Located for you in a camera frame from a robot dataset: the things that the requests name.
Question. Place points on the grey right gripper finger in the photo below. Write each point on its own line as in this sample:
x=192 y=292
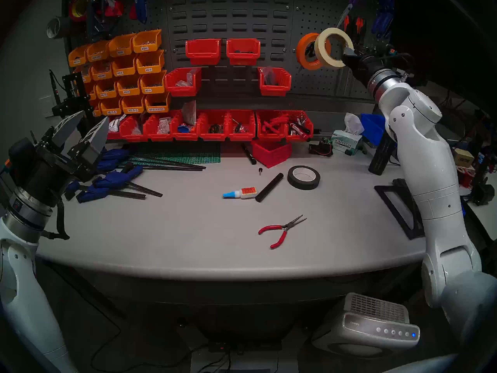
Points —
x=349 y=49
x=349 y=58

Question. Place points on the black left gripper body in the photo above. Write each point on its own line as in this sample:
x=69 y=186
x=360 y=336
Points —
x=46 y=174

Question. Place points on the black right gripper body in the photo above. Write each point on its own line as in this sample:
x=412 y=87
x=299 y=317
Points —
x=369 y=65

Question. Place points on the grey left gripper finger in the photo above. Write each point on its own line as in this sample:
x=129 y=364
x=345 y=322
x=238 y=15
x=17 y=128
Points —
x=64 y=129
x=92 y=149

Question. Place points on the beige masking tape roll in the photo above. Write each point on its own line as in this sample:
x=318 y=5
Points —
x=320 y=46

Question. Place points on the orange tape roll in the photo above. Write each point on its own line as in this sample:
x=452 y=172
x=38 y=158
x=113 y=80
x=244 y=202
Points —
x=302 y=51

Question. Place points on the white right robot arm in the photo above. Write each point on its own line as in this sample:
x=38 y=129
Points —
x=431 y=174

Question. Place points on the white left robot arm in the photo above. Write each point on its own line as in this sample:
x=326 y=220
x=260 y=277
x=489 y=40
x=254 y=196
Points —
x=23 y=298

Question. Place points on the red tape roll yellow core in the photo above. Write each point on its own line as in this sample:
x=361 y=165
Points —
x=73 y=13

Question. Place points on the black tape roll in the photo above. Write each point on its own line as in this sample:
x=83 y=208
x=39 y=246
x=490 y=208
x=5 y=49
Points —
x=295 y=183

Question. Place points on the red plastic parts bin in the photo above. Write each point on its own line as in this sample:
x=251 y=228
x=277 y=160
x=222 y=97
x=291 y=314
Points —
x=182 y=89
x=270 y=136
x=203 y=53
x=155 y=137
x=240 y=136
x=306 y=119
x=115 y=136
x=213 y=136
x=243 y=54
x=184 y=136
x=130 y=137
x=275 y=89

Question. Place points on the black tool stand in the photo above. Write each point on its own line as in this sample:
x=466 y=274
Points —
x=75 y=104

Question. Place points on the orange labelled parts bin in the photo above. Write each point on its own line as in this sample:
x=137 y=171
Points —
x=152 y=88
x=101 y=74
x=84 y=76
x=97 y=110
x=149 y=67
x=134 y=108
x=77 y=59
x=123 y=70
x=120 y=49
x=128 y=89
x=105 y=92
x=97 y=54
x=145 y=45
x=112 y=110
x=157 y=107
x=91 y=92

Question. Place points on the black soldering iron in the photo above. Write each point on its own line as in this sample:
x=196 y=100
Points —
x=54 y=88

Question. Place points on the blue plastic bin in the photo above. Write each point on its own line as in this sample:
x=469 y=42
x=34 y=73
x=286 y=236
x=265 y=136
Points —
x=372 y=125

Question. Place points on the black computer monitor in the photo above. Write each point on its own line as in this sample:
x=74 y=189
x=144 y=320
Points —
x=438 y=34

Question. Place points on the Kimtech tissue box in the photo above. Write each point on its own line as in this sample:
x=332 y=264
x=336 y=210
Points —
x=345 y=145

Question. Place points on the black red marker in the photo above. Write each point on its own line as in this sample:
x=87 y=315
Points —
x=299 y=129

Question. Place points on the black perforated cylinder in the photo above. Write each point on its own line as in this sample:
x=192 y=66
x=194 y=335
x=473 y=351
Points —
x=380 y=158

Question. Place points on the black battery holder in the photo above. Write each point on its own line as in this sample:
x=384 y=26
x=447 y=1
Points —
x=320 y=149

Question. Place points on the green cutting mat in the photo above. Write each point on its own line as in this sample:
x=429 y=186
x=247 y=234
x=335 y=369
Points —
x=194 y=158

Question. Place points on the clear plastic bag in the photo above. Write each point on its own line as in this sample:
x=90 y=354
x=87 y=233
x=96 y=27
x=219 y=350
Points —
x=190 y=112

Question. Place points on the small red loose bin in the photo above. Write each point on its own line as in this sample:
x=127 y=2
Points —
x=271 y=156

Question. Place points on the red white plastic tool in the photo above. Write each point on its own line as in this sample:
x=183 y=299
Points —
x=113 y=9

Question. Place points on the cardboard box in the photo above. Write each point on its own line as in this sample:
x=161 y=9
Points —
x=464 y=157

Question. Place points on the black marker pen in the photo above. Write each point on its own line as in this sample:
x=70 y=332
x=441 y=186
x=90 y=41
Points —
x=249 y=154

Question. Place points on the black cylindrical rod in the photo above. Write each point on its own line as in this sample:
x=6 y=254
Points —
x=270 y=187

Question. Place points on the white glue bottle orange label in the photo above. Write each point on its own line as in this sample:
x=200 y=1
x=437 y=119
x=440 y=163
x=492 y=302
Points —
x=248 y=192

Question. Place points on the black power strip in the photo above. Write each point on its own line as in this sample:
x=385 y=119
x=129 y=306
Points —
x=240 y=345

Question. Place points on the white Coway air purifier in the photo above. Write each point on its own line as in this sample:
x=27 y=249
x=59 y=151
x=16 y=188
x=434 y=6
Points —
x=361 y=329

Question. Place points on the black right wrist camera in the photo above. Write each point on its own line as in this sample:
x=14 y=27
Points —
x=382 y=49

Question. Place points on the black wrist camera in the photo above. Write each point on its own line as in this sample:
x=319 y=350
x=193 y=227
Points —
x=19 y=156
x=382 y=49

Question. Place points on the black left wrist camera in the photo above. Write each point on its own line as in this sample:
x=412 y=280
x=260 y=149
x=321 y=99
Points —
x=19 y=156

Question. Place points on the grey duct tape roll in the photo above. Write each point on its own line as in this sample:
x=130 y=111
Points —
x=57 y=28

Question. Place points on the dark grey pegboard wall panel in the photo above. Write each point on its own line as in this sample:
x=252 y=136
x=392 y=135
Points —
x=240 y=81

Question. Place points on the black triangular frame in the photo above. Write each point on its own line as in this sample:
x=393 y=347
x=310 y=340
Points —
x=392 y=205

